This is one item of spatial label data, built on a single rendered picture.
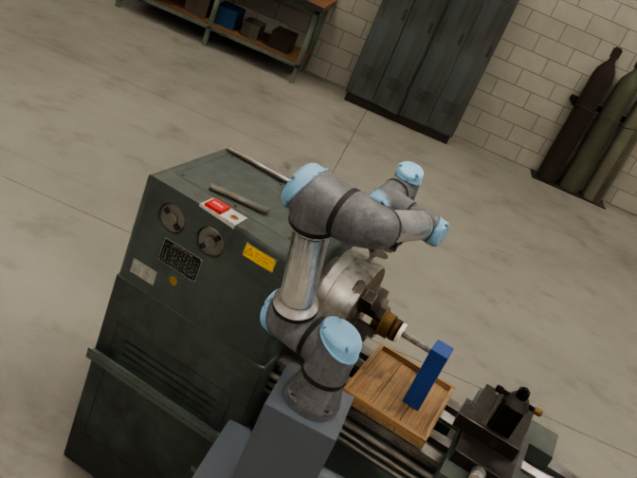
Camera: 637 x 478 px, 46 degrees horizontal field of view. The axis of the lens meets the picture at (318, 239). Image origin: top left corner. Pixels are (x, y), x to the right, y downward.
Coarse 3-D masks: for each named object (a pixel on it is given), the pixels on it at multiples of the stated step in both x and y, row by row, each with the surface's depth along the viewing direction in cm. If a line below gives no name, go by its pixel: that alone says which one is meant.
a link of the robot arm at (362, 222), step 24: (360, 192) 158; (336, 216) 156; (360, 216) 155; (384, 216) 158; (408, 216) 173; (432, 216) 190; (360, 240) 157; (384, 240) 159; (408, 240) 177; (432, 240) 190
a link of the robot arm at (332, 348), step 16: (320, 320) 187; (336, 320) 187; (304, 336) 185; (320, 336) 182; (336, 336) 182; (352, 336) 185; (304, 352) 185; (320, 352) 183; (336, 352) 181; (352, 352) 182; (304, 368) 188; (320, 368) 184; (336, 368) 183; (352, 368) 187; (336, 384) 186
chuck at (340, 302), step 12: (348, 264) 238; (360, 264) 240; (348, 276) 235; (360, 276) 236; (372, 276) 236; (336, 288) 234; (348, 288) 233; (372, 288) 247; (324, 300) 234; (336, 300) 233; (348, 300) 233; (324, 312) 235; (336, 312) 233; (348, 312) 232; (360, 312) 252
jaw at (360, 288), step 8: (360, 288) 234; (360, 296) 234; (368, 296) 234; (376, 296) 235; (360, 304) 239; (368, 304) 236; (376, 304) 238; (368, 312) 240; (376, 312) 239; (384, 312) 240; (376, 320) 241
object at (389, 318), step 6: (390, 312) 244; (384, 318) 241; (390, 318) 242; (396, 318) 244; (372, 324) 244; (378, 324) 241; (384, 324) 241; (390, 324) 241; (396, 324) 241; (378, 330) 242; (384, 330) 241; (390, 330) 241; (396, 330) 240; (384, 336) 242; (390, 336) 241
